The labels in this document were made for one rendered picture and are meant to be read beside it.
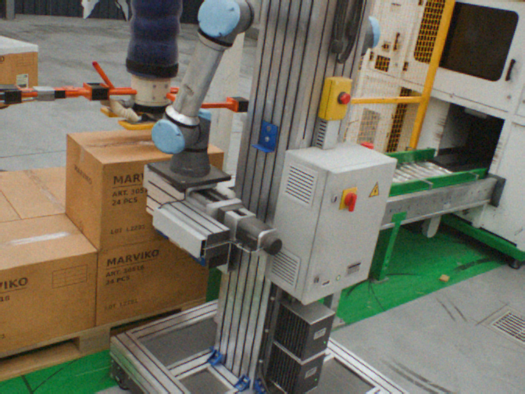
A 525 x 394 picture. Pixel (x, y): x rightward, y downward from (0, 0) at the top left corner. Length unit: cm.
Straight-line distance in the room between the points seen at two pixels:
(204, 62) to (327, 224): 62
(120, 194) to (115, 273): 39
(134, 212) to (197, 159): 59
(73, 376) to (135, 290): 46
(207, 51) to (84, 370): 157
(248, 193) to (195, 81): 47
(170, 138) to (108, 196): 64
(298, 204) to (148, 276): 111
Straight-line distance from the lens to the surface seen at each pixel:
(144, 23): 241
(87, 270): 252
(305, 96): 178
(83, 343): 273
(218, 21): 170
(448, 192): 391
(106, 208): 241
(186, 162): 199
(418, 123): 471
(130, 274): 263
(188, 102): 180
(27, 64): 435
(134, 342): 250
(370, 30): 216
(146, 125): 243
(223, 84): 393
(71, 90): 238
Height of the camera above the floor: 175
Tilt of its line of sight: 22 degrees down
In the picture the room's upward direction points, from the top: 9 degrees clockwise
